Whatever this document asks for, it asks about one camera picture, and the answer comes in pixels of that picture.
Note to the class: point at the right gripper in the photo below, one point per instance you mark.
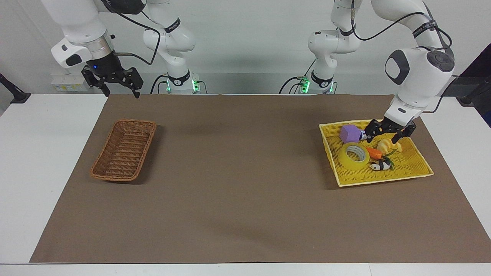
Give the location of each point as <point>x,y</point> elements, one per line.
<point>104,65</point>

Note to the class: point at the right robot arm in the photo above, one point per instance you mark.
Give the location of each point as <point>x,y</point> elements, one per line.
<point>80,21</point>

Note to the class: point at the black stand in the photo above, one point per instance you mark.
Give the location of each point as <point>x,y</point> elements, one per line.
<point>15,94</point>
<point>475,94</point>

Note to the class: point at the yellow tape roll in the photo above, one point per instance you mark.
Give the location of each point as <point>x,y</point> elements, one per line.
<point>353,161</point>

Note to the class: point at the yellow toy croissant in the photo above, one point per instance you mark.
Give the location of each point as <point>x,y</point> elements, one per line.
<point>387,145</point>

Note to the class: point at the yellow woven basket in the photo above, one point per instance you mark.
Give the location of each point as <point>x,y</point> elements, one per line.
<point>406,165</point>

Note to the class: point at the small white and blue toy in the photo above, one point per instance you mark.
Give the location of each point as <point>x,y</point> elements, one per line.
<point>363,135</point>

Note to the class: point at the purple polyhedron block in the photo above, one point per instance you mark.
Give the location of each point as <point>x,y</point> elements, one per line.
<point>350,134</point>

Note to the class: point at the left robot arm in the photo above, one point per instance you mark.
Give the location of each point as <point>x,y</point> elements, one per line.
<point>420,67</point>

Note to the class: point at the orange toy carrot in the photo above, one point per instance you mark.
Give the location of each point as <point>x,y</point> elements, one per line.
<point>375,153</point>

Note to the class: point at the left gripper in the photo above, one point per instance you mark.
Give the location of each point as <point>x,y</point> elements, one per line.
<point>399,127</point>

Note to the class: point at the black and white panda toy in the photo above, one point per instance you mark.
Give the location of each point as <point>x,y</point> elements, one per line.
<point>380,165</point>

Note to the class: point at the brown wicker basket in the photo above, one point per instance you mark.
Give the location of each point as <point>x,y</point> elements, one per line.
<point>124,150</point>

